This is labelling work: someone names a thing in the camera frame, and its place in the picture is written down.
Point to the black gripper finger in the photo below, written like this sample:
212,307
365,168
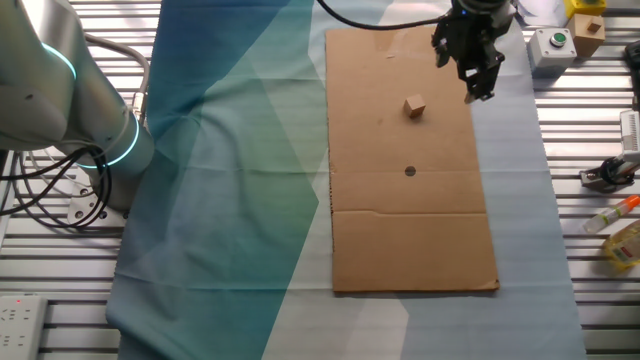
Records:
482,80
441,55

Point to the grey box green button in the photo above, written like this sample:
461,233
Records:
550,57

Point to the blue green patterned cloth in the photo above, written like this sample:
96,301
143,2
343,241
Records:
225,200

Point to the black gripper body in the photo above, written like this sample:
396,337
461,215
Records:
472,35

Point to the orange capped clear tube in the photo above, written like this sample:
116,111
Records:
607,216

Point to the brown cardboard sheet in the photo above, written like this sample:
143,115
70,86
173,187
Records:
400,240

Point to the yellow liquid plastic bottle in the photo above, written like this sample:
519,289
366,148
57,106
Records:
625,247

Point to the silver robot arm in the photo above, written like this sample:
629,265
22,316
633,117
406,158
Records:
50,100

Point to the black device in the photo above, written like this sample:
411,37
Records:
635,60

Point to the wooden box with hole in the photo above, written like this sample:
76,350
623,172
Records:
585,42

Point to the metal camera clamp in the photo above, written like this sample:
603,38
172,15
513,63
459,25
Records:
597,179

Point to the white power strip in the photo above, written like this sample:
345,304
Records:
20,330

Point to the white paper sheet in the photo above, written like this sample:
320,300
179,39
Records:
542,10

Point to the clear tape strip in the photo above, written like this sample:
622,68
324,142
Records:
387,45

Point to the small wooden cube block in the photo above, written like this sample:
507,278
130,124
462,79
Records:
415,106

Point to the yellow switch box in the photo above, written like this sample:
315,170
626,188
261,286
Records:
585,7

